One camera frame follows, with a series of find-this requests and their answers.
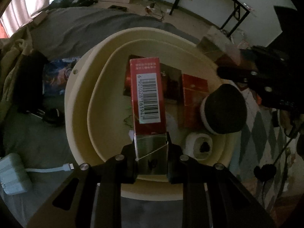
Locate white rounded square box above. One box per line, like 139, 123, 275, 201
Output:
183, 133, 213, 162

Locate black flat tray on floor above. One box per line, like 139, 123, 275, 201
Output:
108, 5, 128, 12

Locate white power adapter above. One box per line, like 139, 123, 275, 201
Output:
1, 153, 74, 196

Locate pink curtain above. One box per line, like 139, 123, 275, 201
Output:
1, 0, 49, 37

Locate crumpled clothes pile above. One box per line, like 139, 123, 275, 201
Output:
1, 26, 49, 122

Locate grey mattress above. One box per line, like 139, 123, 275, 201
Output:
1, 7, 199, 227

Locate small red box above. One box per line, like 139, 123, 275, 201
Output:
129, 57, 168, 175

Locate red box with white text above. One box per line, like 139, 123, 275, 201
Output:
123, 63, 182, 104

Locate cables on floor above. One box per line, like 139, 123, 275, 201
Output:
142, 0, 172, 21

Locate cream plastic tray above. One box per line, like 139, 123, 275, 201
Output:
64, 26, 238, 201

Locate black folding table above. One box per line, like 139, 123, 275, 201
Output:
169, 0, 250, 38

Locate black open suitcase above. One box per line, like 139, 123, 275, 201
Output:
47, 0, 98, 10

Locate blue printed bag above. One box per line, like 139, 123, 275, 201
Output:
43, 57, 80, 96

